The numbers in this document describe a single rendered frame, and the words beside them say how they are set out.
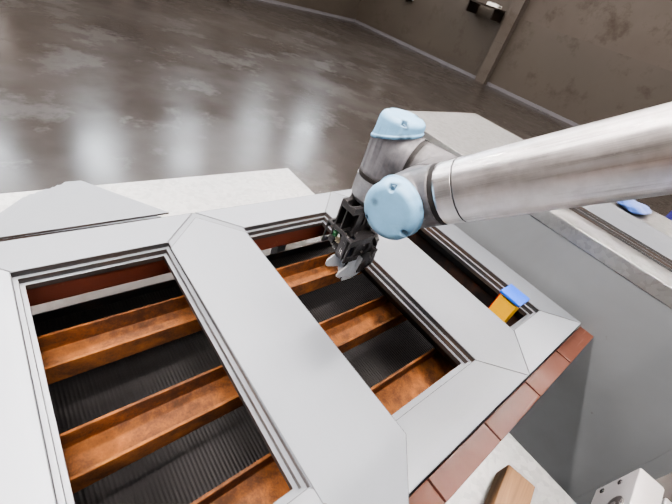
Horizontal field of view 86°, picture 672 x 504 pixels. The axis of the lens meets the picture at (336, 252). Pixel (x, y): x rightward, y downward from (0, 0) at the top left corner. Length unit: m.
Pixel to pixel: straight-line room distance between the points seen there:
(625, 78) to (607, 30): 1.12
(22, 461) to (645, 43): 10.79
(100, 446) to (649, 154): 0.84
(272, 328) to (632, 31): 10.50
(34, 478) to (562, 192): 0.66
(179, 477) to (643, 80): 10.51
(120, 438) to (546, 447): 1.24
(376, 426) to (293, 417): 0.14
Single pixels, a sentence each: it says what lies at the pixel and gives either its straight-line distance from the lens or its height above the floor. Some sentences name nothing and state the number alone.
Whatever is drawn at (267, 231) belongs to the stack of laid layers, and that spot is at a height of 0.83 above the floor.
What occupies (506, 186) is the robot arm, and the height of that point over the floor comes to 1.29.
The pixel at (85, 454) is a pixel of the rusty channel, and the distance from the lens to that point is 0.81.
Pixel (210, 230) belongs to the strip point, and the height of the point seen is 0.85.
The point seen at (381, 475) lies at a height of 0.85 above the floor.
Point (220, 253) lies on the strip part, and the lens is 0.85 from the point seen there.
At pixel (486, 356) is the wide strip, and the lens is 0.89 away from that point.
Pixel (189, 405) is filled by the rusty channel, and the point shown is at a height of 0.68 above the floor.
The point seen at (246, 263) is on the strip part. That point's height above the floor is 0.85.
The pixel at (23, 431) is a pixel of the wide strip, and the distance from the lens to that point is 0.66.
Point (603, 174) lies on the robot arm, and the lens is 0.38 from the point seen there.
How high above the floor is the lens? 1.41
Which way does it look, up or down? 37 degrees down
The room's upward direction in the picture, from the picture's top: 20 degrees clockwise
